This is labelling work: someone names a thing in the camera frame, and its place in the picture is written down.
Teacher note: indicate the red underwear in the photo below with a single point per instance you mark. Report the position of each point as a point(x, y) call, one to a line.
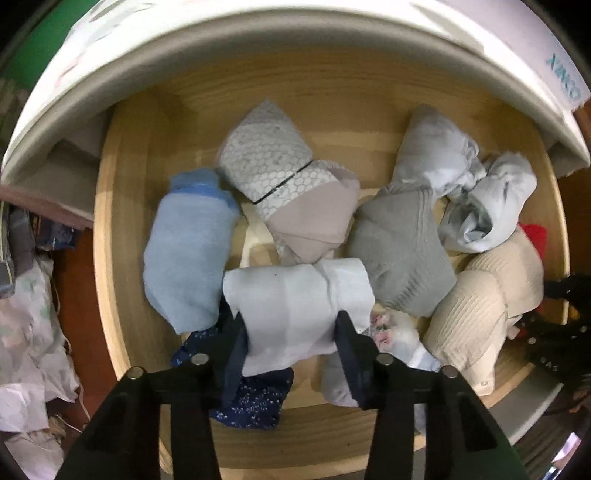
point(535, 235)

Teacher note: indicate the light blue rolled underwear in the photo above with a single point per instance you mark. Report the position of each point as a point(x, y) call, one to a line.
point(189, 249)

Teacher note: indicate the pale blue-grey sock roll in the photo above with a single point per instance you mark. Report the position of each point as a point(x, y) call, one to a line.
point(429, 147)

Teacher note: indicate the cream cloth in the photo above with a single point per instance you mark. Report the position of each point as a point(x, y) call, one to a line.
point(253, 235)

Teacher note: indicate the pale lilac underwear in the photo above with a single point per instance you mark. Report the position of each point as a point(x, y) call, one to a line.
point(334, 383)

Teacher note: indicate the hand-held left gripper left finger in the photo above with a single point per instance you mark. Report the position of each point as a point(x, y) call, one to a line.
point(233, 364)

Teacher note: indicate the navy floral lace underwear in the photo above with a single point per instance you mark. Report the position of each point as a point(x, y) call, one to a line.
point(258, 401)

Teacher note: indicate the cream ribbed sock roll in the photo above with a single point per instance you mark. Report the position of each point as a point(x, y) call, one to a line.
point(475, 304)

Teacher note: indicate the pile of white printed bags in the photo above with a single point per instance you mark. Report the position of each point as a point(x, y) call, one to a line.
point(32, 350)

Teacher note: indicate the grey knitted sock roll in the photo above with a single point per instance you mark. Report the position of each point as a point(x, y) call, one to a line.
point(397, 244)

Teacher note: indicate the stack of folded fabrics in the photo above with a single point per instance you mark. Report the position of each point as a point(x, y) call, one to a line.
point(23, 240)

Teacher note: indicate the white pink floral underwear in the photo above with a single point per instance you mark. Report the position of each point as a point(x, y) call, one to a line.
point(397, 330)

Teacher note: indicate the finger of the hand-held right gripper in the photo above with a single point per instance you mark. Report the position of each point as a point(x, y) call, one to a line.
point(568, 290)
point(563, 341)

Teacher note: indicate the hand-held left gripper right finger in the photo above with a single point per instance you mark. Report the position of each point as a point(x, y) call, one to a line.
point(353, 369)

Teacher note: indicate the wooden drawer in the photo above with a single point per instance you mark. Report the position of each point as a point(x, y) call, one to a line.
point(304, 120)

